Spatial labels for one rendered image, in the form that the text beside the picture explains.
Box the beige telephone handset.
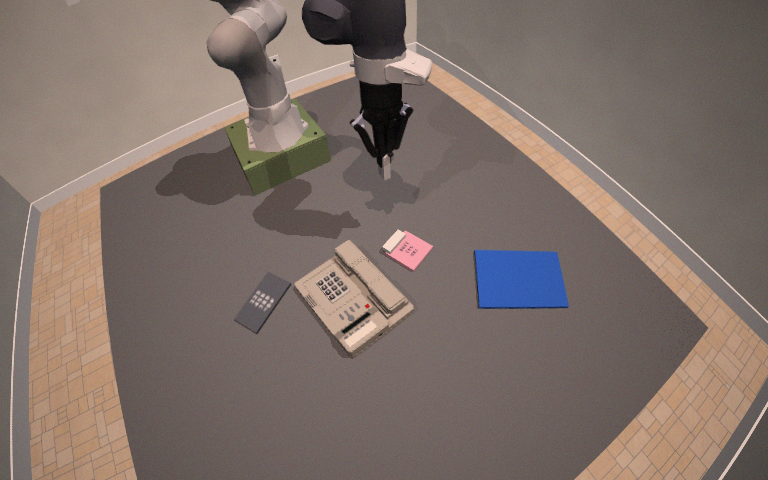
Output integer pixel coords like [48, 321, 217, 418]
[335, 240, 405, 315]

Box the blue flat rectangular pad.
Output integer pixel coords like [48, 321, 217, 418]
[474, 250, 569, 309]

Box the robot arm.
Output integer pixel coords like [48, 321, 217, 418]
[206, 0, 432, 153]

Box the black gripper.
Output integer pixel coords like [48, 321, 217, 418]
[350, 80, 413, 180]

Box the beige desk phone body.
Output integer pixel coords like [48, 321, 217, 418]
[295, 255, 414, 358]

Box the pink sticky note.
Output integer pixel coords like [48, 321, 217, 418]
[385, 231, 433, 272]

